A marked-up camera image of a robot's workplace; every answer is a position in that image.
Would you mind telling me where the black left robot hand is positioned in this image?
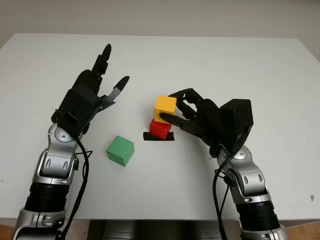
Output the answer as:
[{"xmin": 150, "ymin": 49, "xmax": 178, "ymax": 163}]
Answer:
[{"xmin": 72, "ymin": 43, "xmax": 131, "ymax": 135}]

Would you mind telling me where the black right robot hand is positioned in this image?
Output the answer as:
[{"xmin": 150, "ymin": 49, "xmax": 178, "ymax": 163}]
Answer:
[{"xmin": 159, "ymin": 87, "xmax": 238, "ymax": 158}]

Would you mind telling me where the yellow wooden block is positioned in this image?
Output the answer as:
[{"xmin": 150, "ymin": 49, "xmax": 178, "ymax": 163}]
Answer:
[{"xmin": 153, "ymin": 95, "xmax": 178, "ymax": 123}]

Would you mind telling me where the red wooden block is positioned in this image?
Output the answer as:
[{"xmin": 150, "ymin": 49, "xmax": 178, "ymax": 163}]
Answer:
[{"xmin": 149, "ymin": 119, "xmax": 172, "ymax": 140}]

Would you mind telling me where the green wooden block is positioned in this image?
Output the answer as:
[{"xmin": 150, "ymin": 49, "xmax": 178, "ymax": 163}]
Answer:
[{"xmin": 106, "ymin": 135, "xmax": 135, "ymax": 167}]

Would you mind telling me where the black tape strip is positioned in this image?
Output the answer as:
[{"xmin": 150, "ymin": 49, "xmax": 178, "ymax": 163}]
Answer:
[{"xmin": 143, "ymin": 131, "xmax": 175, "ymax": 142}]

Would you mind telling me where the dark grey robot torso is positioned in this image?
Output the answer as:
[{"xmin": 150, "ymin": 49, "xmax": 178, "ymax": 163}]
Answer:
[{"xmin": 88, "ymin": 219, "xmax": 242, "ymax": 240}]

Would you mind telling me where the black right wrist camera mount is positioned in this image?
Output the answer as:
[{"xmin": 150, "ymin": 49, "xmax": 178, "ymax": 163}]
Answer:
[{"xmin": 219, "ymin": 98, "xmax": 255, "ymax": 153}]

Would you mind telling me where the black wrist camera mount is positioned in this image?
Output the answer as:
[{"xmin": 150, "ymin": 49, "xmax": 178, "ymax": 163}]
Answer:
[
  {"xmin": 51, "ymin": 84, "xmax": 103, "ymax": 137},
  {"xmin": 219, "ymin": 98, "xmax": 255, "ymax": 153}
]

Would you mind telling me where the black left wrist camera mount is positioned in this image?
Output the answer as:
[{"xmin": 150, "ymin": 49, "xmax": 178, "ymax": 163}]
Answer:
[{"xmin": 51, "ymin": 84, "xmax": 103, "ymax": 137}]

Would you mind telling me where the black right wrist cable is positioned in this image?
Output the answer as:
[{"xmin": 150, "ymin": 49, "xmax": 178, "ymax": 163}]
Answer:
[{"xmin": 212, "ymin": 149, "xmax": 237, "ymax": 240}]

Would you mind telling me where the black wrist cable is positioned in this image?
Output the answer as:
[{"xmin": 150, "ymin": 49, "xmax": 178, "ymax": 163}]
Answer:
[
  {"xmin": 56, "ymin": 136, "xmax": 93, "ymax": 240},
  {"xmin": 212, "ymin": 149, "xmax": 237, "ymax": 240}
]

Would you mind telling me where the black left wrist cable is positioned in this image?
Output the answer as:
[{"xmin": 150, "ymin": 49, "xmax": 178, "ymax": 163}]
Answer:
[{"xmin": 56, "ymin": 136, "xmax": 93, "ymax": 240}]

